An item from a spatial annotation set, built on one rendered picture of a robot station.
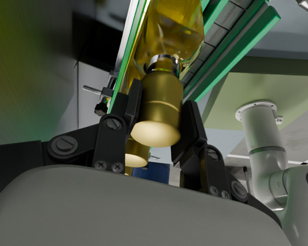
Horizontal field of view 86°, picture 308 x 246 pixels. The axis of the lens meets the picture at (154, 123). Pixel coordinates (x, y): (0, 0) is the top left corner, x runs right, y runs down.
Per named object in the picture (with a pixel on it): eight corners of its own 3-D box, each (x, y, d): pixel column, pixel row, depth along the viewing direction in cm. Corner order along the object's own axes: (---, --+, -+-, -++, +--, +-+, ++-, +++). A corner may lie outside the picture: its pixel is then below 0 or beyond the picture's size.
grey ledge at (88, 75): (90, 40, 47) (75, 65, 40) (121, 52, 49) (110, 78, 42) (82, 152, 122) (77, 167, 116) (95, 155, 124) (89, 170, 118)
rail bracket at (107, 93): (95, 59, 41) (74, 99, 33) (121, 70, 43) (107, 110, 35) (93, 71, 44) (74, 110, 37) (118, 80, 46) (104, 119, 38)
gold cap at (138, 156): (125, 108, 16) (114, 150, 13) (159, 119, 17) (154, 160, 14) (118, 125, 19) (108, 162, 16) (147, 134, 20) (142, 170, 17)
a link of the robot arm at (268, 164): (240, 156, 54) (251, 211, 46) (269, 140, 43) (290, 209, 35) (267, 160, 55) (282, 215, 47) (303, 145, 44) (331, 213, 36)
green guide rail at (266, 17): (261, -9, 25) (276, 14, 21) (266, -6, 26) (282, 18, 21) (106, 186, 165) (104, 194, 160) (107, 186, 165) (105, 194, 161)
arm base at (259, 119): (295, 102, 52) (315, 147, 44) (269, 122, 63) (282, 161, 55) (246, 98, 53) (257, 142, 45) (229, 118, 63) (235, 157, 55)
